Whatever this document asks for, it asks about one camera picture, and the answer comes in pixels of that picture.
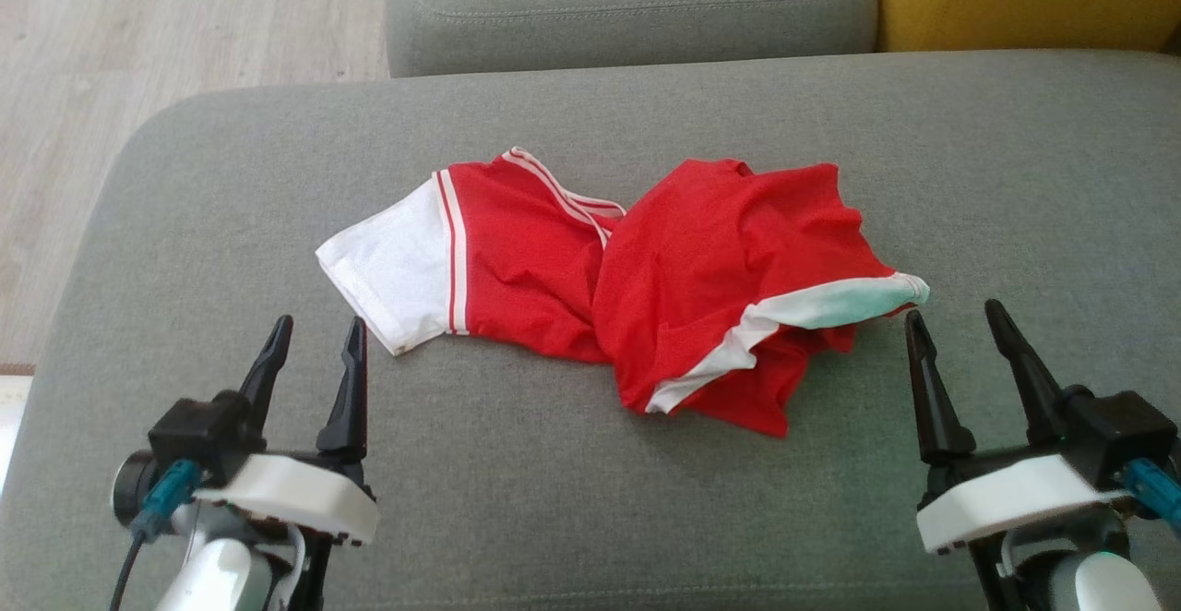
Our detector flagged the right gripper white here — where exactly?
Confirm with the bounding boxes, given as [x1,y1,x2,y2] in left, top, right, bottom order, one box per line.
[905,299,1132,611]

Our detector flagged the grey sofa seat cushion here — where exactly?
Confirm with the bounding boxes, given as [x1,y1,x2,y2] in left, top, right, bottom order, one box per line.
[385,0,878,78]

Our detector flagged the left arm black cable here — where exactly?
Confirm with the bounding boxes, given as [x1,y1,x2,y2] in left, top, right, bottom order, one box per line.
[109,460,204,611]

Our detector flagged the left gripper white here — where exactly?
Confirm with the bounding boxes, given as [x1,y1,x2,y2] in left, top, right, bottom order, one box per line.
[192,315,381,611]

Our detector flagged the large grey sofa ottoman cushion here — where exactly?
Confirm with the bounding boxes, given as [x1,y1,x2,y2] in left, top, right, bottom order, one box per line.
[0,50,1181,611]

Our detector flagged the red white-sleeved Bulls jersey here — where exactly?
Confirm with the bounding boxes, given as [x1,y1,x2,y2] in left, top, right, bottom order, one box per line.
[316,147,931,438]

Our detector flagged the white rug with brown edge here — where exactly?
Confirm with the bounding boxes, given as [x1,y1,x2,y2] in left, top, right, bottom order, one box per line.
[0,364,36,501]

